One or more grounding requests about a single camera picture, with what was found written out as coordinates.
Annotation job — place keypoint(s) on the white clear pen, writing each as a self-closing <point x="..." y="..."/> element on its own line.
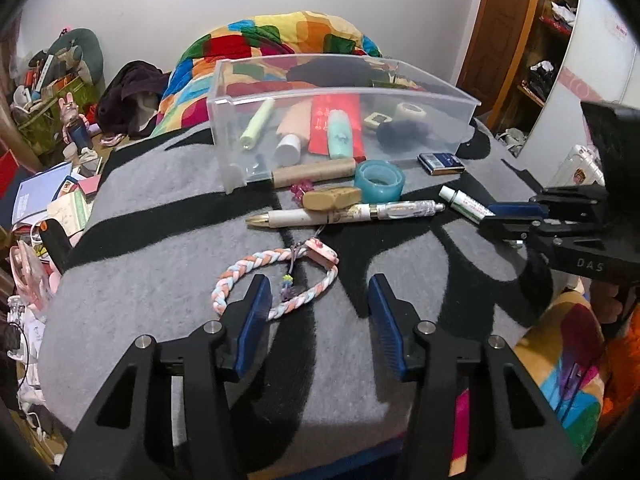
<point x="300" y="217"/>

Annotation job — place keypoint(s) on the mint green tube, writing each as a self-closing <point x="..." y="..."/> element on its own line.
<point x="340" y="135"/>

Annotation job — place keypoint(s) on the grey green plush cushion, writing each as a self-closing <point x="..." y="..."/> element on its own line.
<point x="85" y="45"/>

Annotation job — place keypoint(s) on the dark clothes pile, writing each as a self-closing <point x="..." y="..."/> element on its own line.
<point x="130" y="85"/>

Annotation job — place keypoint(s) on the green printed booklet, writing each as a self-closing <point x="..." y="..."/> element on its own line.
<point x="70" y="207"/>

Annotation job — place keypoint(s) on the clear plastic storage box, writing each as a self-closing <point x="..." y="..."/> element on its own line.
<point x="425" y="95"/>

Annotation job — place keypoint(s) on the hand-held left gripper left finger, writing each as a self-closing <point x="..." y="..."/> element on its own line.
<point x="255" y="330"/>

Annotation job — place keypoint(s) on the white shoes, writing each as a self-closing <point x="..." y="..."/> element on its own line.
<point x="510" y="139"/>

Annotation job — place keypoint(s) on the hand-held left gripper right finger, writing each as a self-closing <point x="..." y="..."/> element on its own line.
<point x="387" y="330"/>

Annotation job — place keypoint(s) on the wooden door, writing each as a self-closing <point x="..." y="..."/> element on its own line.
<point x="500" y="35"/>

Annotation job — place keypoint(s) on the white cabinet door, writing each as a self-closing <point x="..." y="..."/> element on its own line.
<point x="600" y="35"/>

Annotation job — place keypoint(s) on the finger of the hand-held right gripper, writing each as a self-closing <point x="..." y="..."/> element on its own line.
<point x="505" y="230"/>
<point x="515" y="208"/>

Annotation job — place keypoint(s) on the small clear square case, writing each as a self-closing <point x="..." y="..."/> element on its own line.
<point x="377" y="120"/>

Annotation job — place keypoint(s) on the white tape roll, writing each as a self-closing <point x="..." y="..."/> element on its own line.
<point x="400" y="112"/>

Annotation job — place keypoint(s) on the white plastic case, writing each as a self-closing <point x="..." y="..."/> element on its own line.
<point x="580" y="165"/>

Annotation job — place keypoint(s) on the red box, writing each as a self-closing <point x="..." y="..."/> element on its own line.
<point x="6" y="172"/>

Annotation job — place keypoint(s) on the light green stick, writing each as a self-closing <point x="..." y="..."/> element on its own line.
<point x="257" y="124"/>

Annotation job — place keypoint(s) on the blue card box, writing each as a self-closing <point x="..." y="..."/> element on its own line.
<point x="442" y="162"/>

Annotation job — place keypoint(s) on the teal tape roll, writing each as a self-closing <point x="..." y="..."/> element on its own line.
<point x="365" y="187"/>

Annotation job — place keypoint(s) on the black clothes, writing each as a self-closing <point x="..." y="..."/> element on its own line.
<point x="325" y="67"/>

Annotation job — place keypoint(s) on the small white tube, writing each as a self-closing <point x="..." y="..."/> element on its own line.
<point x="287" y="149"/>

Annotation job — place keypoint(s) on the wooden shelf unit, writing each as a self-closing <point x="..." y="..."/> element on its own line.
<point x="547" y="50"/>

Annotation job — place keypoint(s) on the wooden stamp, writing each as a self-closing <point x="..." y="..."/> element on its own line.
<point x="330" y="199"/>

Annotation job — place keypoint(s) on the peach pointed sleeve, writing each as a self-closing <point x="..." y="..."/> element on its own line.
<point x="295" y="120"/>

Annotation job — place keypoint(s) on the green storage bag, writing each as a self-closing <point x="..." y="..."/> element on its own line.
<point x="40" y="125"/>

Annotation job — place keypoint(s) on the red paper envelope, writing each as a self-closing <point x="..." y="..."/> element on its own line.
<point x="320" y="125"/>

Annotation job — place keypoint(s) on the grey black blanket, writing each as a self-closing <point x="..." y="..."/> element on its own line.
<point x="150" y="260"/>

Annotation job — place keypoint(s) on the blue notebook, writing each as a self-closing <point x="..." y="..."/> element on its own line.
<point x="37" y="190"/>

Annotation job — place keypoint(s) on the pink bunny figure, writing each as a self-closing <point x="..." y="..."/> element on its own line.
<point x="75" y="120"/>

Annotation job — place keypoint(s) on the white ointment tube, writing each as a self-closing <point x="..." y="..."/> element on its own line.
<point x="460" y="201"/>

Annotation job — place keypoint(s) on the brown cardboard tube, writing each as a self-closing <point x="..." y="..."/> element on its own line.
<point x="310" y="172"/>

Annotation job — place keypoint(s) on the pink bead charm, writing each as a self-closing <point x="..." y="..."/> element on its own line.
<point x="300" y="191"/>

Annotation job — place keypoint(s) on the colourful patchwork quilt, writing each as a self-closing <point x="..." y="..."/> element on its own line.
<point x="280" y="30"/>

